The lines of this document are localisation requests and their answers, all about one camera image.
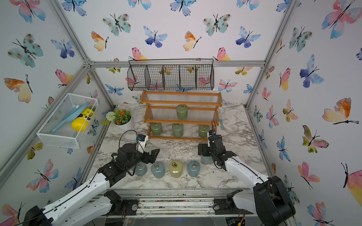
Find blue canister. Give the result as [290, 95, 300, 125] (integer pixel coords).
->
[151, 162, 166, 179]
[201, 156, 213, 165]
[134, 162, 148, 177]
[187, 160, 201, 177]

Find green canister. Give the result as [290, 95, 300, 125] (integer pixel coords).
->
[176, 104, 189, 119]
[172, 123, 184, 138]
[198, 125, 210, 138]
[150, 122, 163, 136]

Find yellow canister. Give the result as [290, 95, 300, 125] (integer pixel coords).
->
[169, 160, 183, 178]

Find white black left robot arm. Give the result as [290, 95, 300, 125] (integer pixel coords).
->
[18, 143, 160, 226]

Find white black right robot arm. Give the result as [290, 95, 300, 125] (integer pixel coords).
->
[198, 130, 296, 226]

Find wooden three-tier shelf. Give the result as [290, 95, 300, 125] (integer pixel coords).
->
[140, 91, 222, 140]

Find white potted flower plant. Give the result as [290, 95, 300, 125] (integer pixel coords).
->
[101, 107, 133, 132]

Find yellow bottle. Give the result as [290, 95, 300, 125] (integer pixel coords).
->
[71, 108, 94, 132]

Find light blue plastic scoop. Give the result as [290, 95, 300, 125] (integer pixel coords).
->
[51, 104, 88, 133]

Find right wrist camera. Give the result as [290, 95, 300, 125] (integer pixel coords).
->
[207, 130, 216, 147]

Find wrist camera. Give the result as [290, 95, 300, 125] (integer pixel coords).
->
[136, 134, 149, 153]
[207, 130, 216, 147]

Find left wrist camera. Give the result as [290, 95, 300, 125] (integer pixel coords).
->
[136, 134, 149, 153]

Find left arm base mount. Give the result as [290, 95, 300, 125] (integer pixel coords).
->
[98, 190, 139, 218]

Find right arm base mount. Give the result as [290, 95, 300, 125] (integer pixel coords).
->
[212, 190, 256, 215]

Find aluminium front rail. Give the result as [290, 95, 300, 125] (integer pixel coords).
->
[114, 190, 258, 217]

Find white wire wall basket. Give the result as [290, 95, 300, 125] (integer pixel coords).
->
[36, 93, 99, 149]

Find black wire wall basket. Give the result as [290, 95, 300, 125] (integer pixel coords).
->
[126, 58, 215, 92]

